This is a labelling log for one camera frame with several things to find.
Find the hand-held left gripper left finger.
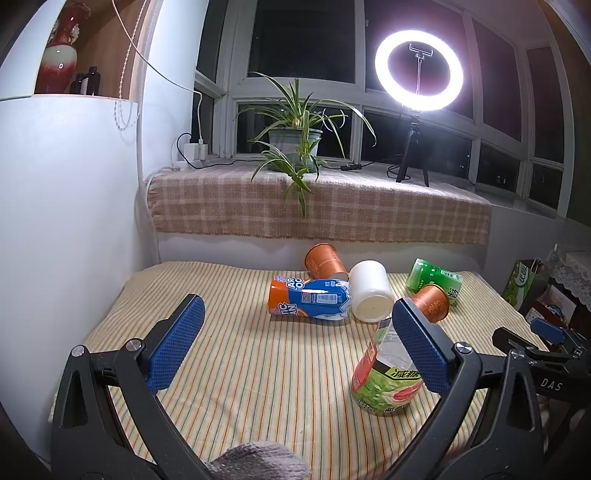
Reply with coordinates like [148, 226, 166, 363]
[50, 294, 218, 480]

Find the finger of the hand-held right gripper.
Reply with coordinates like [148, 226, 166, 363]
[530, 318, 591, 357]
[492, 326, 583, 370]

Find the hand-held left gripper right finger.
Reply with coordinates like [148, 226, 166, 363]
[392, 298, 548, 480]

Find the copper orange cup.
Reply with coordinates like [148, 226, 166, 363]
[410, 284, 451, 322]
[303, 244, 349, 281]

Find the white cup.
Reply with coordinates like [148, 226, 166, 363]
[348, 260, 396, 323]

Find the clear bottle with green label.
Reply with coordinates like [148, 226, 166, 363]
[351, 316, 424, 417]

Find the green paper bag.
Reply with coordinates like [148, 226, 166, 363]
[502, 260, 539, 313]

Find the white lace cloth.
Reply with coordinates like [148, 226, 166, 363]
[547, 249, 591, 306]

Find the green drink can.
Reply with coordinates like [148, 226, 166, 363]
[405, 257, 463, 306]

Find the striped table cloth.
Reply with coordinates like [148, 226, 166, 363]
[48, 261, 550, 468]

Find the blue and orange drink bottle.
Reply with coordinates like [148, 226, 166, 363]
[269, 274, 352, 322]

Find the grey knitted cloth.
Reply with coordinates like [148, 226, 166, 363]
[208, 440, 314, 480]

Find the plaid cloth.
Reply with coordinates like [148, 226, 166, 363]
[147, 167, 491, 245]

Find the black tripod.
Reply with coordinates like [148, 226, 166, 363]
[396, 111, 430, 188]

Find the potted spider plant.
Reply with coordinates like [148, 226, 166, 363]
[235, 71, 377, 217]

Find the red porcelain vase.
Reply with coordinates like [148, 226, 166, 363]
[34, 1, 92, 95]

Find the white beaded cord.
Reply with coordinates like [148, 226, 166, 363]
[113, 0, 140, 133]

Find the white window frame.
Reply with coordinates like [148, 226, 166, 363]
[193, 0, 577, 219]

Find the ring light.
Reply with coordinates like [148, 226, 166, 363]
[375, 28, 464, 112]

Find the white charger cable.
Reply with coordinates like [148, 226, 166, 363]
[111, 0, 204, 142]

